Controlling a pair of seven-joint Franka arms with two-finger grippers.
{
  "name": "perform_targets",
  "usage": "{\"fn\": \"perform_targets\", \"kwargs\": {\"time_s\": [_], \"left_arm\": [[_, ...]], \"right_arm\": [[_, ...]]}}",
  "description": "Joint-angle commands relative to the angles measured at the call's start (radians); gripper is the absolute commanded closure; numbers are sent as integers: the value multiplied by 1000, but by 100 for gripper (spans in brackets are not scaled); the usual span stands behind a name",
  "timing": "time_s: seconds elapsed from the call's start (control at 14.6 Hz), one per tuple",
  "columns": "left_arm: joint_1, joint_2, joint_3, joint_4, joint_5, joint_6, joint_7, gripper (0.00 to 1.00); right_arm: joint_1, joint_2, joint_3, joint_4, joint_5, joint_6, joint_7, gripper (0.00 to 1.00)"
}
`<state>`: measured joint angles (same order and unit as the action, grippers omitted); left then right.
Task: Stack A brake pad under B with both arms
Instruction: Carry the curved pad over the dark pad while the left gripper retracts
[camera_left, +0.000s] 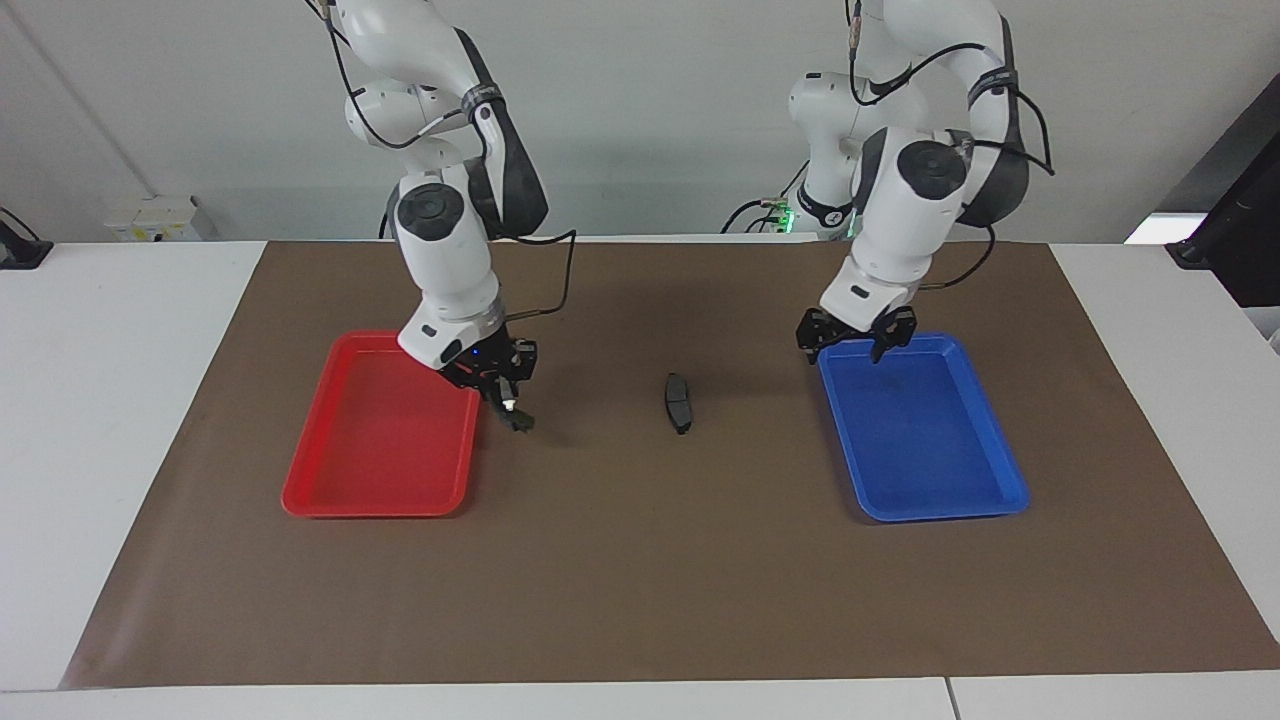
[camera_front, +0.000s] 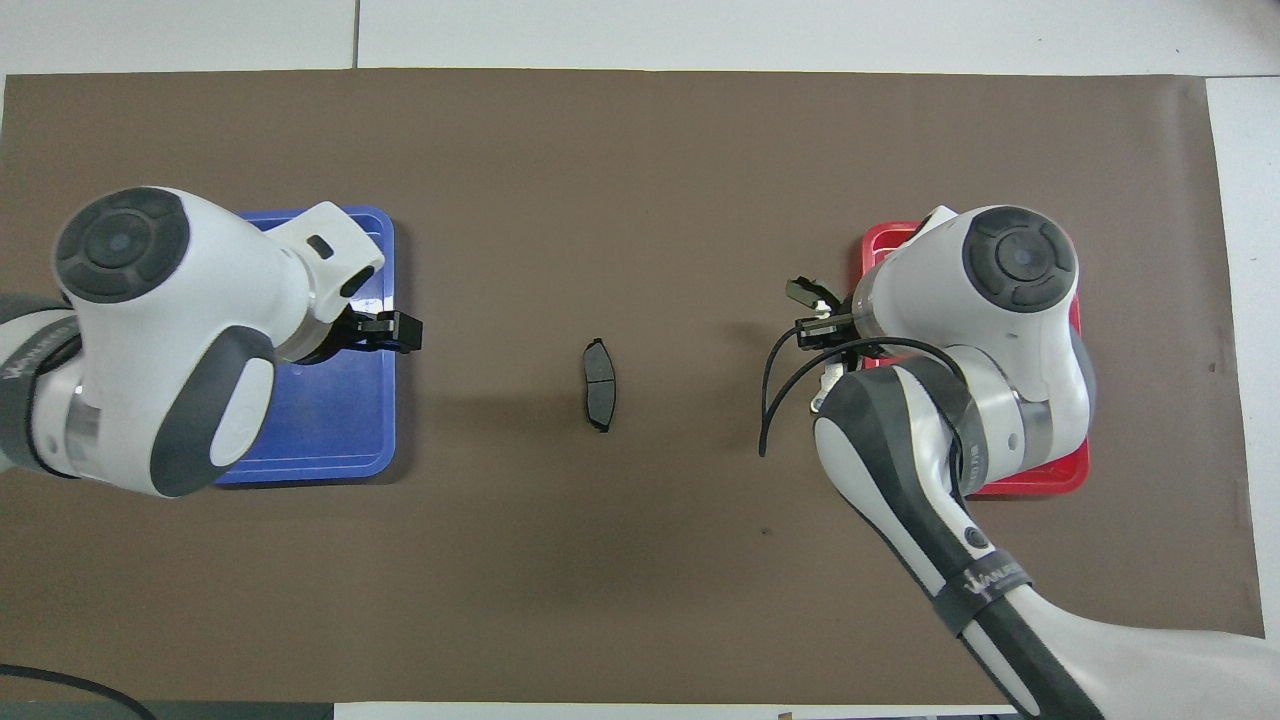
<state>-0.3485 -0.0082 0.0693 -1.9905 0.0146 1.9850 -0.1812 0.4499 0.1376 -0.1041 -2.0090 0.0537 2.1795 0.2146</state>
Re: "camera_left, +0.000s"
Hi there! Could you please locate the white wall socket box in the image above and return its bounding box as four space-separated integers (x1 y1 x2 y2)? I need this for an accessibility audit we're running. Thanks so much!
105 195 216 243

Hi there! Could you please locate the black right arm gripper cable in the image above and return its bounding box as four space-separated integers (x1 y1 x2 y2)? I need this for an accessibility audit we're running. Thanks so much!
305 0 579 323

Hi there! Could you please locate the black equipment frame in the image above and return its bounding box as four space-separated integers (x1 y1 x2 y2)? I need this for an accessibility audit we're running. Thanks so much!
1165 75 1280 309

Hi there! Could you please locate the black clamp mount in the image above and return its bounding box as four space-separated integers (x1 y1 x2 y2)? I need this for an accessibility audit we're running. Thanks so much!
0 207 53 271

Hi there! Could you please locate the black left arm gripper cable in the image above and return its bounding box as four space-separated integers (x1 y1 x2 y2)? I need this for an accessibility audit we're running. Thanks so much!
845 0 1057 293

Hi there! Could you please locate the black left arm base cable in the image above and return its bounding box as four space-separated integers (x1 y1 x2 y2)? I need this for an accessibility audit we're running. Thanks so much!
720 158 809 236

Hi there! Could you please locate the black arm gripper cable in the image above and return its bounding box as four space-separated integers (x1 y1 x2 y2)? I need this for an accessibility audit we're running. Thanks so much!
845 0 1057 293
305 0 579 323

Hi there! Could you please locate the brown table mat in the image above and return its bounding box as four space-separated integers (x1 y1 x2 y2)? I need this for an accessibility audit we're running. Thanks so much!
60 240 1280 691

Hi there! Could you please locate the red plastic tray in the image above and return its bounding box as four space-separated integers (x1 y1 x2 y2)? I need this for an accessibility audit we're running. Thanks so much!
281 330 484 519

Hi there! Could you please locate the blue plastic tray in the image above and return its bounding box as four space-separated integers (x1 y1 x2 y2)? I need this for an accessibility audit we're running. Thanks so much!
816 333 1031 523

